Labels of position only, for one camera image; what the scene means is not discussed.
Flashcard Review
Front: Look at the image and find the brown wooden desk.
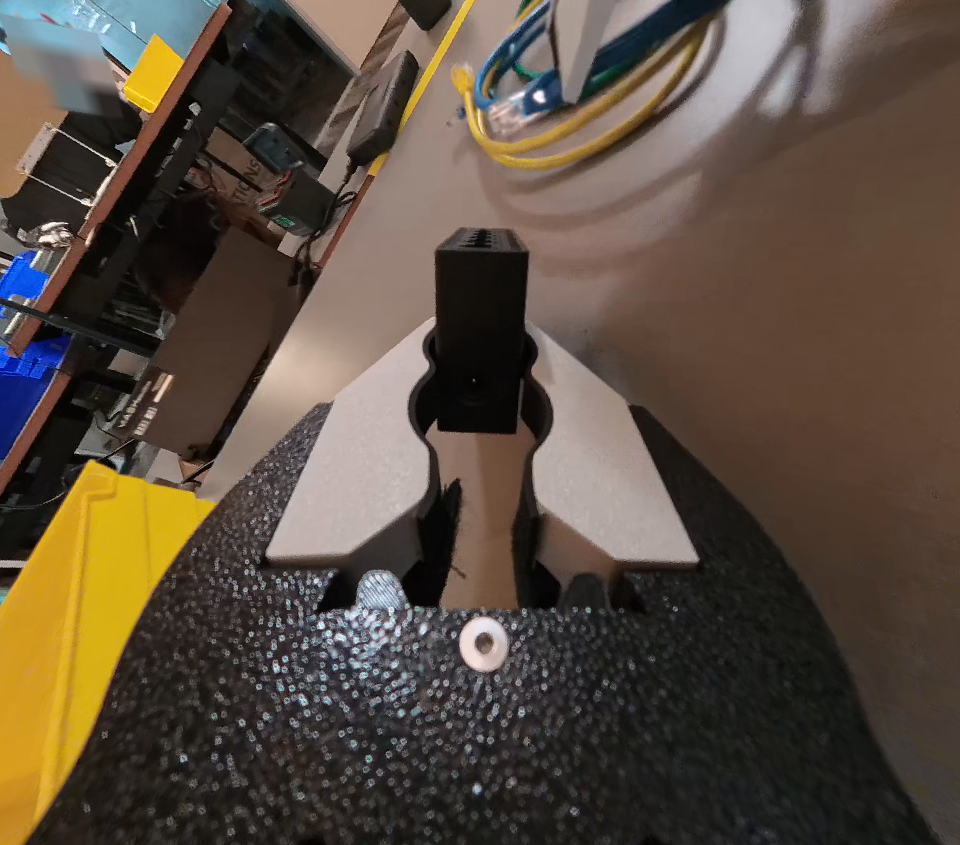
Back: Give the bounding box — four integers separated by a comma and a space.
0, 1, 235, 359
0, 365, 76, 494

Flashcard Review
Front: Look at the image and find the blue plastic bins stack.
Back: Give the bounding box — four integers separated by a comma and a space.
0, 335, 74, 464

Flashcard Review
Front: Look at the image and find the black battery charger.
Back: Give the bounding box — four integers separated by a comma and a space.
243, 123, 336, 239

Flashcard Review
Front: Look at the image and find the small yellow bin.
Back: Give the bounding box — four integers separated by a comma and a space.
123, 33, 186, 113

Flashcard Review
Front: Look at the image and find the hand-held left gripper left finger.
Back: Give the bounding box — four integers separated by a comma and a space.
266, 318, 444, 570

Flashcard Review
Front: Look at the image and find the small blue bin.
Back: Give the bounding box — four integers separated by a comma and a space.
0, 251, 40, 315

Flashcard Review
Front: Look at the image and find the black ethernet switch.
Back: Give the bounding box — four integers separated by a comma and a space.
435, 228, 531, 436

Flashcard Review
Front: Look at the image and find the blue ethernet cable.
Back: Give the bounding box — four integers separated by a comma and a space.
478, 0, 798, 137

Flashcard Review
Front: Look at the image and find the small wooden screen board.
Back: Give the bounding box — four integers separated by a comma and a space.
0, 65, 121, 209

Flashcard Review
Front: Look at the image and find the yellow ethernet cable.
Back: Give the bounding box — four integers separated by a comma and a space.
450, 0, 822, 173

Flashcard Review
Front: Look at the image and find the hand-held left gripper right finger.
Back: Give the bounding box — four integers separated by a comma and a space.
521, 318, 701, 576

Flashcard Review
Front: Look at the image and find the yellow tape strip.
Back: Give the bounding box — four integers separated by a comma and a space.
367, 0, 519, 179

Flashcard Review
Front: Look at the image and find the black power adapter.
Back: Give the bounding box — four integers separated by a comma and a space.
346, 50, 421, 167

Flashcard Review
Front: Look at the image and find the cardboard box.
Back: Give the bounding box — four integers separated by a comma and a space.
198, 128, 271, 216

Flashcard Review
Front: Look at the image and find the yellow plastic bin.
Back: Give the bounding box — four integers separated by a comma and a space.
0, 461, 220, 845

